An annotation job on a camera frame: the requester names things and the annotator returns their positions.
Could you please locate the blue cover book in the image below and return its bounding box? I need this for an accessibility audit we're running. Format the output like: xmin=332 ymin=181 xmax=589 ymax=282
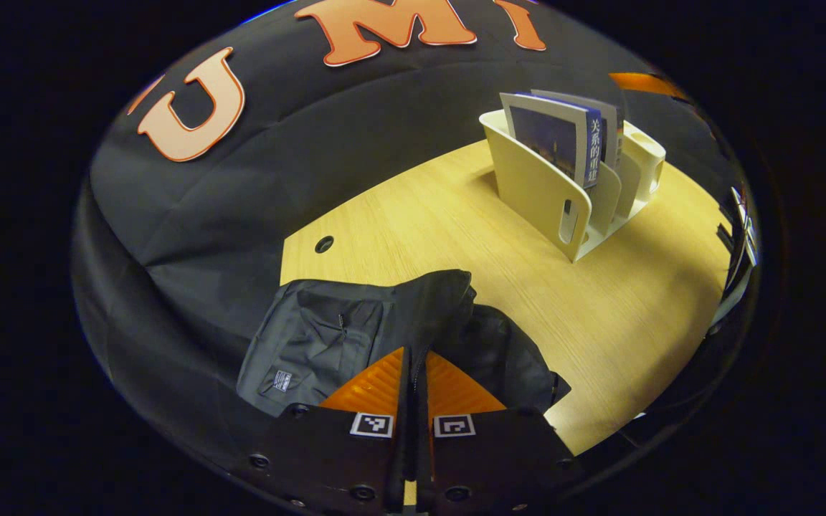
xmin=499 ymin=92 xmax=604 ymax=189

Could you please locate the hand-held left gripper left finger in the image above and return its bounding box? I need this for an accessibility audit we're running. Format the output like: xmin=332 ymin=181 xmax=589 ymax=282
xmin=245 ymin=346 xmax=414 ymax=514

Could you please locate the black schoolbag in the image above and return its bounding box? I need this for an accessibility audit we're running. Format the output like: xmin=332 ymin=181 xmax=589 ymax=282
xmin=236 ymin=269 xmax=571 ymax=418

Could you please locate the white spine portrait book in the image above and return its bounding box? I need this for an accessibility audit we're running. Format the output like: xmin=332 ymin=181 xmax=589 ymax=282
xmin=531 ymin=89 xmax=625 ymax=171

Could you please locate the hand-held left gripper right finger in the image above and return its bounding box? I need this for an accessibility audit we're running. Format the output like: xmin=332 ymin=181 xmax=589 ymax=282
xmin=415 ymin=350 xmax=579 ymax=514

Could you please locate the cream plastic bookshelf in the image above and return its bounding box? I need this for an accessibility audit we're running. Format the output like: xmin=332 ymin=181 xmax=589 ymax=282
xmin=479 ymin=109 xmax=667 ymax=264

